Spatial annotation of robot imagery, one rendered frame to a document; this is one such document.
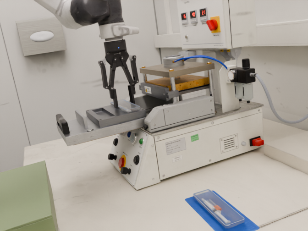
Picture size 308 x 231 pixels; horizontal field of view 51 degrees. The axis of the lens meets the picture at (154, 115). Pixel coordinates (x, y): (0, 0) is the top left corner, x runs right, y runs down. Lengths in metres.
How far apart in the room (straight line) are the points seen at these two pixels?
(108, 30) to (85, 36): 1.57
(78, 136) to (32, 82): 1.64
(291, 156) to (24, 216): 0.82
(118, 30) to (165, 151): 0.43
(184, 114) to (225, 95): 0.18
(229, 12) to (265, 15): 0.49
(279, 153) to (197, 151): 0.28
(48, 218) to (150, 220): 0.28
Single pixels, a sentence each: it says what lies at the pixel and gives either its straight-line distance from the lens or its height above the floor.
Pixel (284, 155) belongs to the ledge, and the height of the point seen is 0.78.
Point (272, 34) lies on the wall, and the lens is 1.54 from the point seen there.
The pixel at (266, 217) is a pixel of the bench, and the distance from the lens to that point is 0.91.
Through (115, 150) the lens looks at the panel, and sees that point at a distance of 1.31.
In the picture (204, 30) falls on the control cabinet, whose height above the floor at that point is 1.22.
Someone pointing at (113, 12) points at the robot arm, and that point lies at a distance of 1.11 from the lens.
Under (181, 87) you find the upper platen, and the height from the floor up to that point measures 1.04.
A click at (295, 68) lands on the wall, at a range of 1.53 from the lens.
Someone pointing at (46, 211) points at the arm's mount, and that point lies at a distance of 0.82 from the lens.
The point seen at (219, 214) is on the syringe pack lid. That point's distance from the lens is 0.88.
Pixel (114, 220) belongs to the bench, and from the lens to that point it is 0.96.
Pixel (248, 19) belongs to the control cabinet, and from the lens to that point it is 1.21.
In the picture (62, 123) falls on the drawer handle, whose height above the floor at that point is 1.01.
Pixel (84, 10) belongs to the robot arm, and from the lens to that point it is 1.05.
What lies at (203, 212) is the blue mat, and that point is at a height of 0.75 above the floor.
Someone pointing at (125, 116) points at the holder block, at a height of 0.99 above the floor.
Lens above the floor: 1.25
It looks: 15 degrees down
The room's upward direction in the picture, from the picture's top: 8 degrees counter-clockwise
